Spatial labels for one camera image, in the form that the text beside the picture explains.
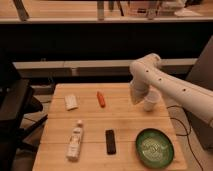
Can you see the white tapered gripper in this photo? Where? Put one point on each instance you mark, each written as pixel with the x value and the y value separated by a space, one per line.
pixel 136 96

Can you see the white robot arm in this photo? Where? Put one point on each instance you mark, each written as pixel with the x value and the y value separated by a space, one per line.
pixel 146 73

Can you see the white paper cup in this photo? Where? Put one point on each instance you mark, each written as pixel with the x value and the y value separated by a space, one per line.
pixel 150 100

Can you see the orange carrot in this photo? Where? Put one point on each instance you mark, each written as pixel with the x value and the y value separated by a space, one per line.
pixel 101 99

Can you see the grey back table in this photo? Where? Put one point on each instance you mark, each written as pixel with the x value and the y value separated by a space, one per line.
pixel 91 68

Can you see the green patterned plate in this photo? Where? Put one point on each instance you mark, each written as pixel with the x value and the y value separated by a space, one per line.
pixel 154 148

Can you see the black remote control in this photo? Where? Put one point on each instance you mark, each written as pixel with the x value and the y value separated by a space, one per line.
pixel 110 142

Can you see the white folded cloth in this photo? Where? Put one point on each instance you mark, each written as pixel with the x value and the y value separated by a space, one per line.
pixel 70 102

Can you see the white plastic bottle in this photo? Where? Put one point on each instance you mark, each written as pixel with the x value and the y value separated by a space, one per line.
pixel 74 146

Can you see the black chair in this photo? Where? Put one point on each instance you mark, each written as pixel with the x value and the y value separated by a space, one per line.
pixel 16 99

